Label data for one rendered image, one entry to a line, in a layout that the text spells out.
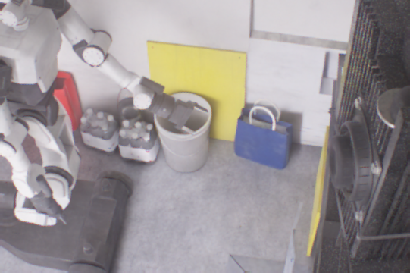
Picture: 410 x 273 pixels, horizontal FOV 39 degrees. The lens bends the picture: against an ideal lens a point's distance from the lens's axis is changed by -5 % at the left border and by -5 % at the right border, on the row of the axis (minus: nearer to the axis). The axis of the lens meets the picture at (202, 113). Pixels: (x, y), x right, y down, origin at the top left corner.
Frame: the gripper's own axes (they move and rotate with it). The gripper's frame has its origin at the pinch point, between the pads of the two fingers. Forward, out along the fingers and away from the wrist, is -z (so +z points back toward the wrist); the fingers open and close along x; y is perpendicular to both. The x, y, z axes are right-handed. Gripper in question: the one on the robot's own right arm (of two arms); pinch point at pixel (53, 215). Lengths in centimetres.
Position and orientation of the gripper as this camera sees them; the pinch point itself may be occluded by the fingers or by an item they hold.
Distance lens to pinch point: 246.1
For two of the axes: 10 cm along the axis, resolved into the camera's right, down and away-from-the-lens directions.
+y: 2.7, -7.3, 6.3
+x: 9.5, 0.9, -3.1
